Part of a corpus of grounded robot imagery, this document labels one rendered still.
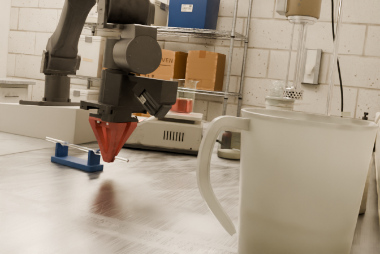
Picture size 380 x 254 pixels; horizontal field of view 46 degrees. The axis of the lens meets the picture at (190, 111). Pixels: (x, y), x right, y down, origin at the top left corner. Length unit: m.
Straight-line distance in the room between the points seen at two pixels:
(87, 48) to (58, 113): 2.75
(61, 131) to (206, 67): 2.32
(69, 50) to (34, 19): 3.50
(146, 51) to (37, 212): 0.27
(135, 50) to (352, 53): 2.88
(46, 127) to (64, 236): 0.60
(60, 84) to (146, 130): 0.27
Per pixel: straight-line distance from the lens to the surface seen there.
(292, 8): 1.41
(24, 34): 4.66
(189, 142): 1.01
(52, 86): 1.16
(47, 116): 1.07
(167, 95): 0.69
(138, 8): 0.73
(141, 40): 0.66
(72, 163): 0.81
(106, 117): 0.71
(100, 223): 0.54
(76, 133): 1.03
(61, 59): 1.13
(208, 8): 3.38
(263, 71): 3.52
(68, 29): 1.06
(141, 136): 1.02
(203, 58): 3.28
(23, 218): 0.55
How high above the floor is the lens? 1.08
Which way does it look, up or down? 4 degrees down
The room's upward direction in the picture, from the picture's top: 6 degrees clockwise
